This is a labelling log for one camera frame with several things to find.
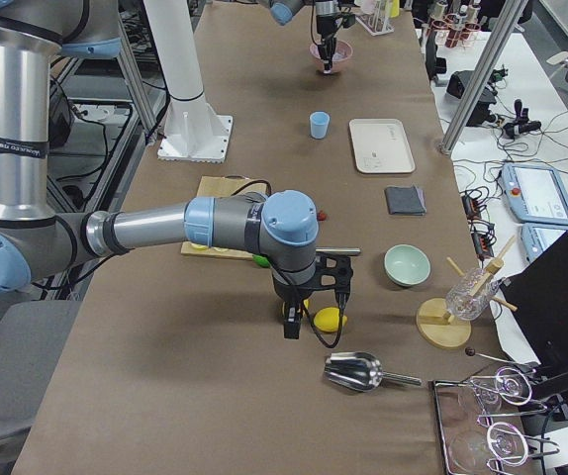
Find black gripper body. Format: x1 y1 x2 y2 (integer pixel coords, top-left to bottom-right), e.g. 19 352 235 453
316 13 340 46
271 266 317 307

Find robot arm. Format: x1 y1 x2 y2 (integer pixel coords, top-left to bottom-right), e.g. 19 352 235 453
0 1 319 312
258 0 341 74

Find pile of ice cubes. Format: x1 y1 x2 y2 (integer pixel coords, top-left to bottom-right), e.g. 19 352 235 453
310 40 352 62

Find white cup rack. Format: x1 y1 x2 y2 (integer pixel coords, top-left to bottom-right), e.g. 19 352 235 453
355 0 400 37

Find light blue cup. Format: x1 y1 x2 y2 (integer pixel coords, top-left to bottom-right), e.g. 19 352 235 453
309 111 331 140

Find metal ice scoop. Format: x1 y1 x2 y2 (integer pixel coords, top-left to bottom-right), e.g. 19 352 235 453
324 351 423 392

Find pink bowl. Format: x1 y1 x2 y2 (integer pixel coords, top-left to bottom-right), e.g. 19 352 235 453
309 40 353 74

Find yellow lemon near scoop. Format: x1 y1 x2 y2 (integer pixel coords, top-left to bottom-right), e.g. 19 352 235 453
312 307 348 333

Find green lime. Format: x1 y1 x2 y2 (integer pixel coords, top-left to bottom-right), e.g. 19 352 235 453
252 254 270 268

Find steel muddler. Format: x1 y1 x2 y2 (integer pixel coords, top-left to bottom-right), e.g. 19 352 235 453
317 246 361 256

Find lemon slice upper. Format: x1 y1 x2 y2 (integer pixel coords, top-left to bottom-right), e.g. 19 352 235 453
189 241 209 250

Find cream rabbit tray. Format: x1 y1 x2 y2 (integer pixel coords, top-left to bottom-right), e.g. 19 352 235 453
348 119 416 174

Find mint green bowl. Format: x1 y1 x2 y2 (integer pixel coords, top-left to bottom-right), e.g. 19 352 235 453
384 244 431 287

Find wooden cutting board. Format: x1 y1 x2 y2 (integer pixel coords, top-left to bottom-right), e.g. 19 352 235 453
181 175 269 260

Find grey folded cloth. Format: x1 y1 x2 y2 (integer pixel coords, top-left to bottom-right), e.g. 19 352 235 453
384 185 426 216

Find wooden glass stand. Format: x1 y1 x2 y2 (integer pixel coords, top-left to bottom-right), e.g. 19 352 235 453
416 236 518 349

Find clear cut glass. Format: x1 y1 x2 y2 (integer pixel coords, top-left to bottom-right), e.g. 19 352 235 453
445 268 499 321

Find black metal glass rack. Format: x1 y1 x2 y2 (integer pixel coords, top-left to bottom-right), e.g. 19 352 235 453
430 364 560 474

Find lower teach pendant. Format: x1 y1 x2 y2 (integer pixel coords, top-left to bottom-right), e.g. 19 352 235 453
521 223 568 263

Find teach pendant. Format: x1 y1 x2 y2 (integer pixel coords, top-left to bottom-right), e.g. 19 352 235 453
521 223 568 263
499 163 568 226

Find upper teach pendant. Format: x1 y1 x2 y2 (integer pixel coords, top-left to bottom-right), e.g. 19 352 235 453
499 163 568 226

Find black monitor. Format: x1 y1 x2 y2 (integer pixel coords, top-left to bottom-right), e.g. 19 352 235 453
501 232 568 371

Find grey chair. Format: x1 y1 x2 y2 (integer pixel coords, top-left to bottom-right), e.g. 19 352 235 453
0 300 81 463

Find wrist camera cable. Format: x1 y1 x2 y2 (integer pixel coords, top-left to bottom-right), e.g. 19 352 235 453
301 291 349 351
308 2 321 47

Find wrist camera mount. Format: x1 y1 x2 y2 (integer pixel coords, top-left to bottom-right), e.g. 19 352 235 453
339 12 356 29
309 251 353 294

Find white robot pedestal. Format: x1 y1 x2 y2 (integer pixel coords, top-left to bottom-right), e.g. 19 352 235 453
143 0 233 163

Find aluminium frame post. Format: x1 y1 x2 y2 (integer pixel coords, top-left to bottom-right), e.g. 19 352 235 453
439 0 527 155

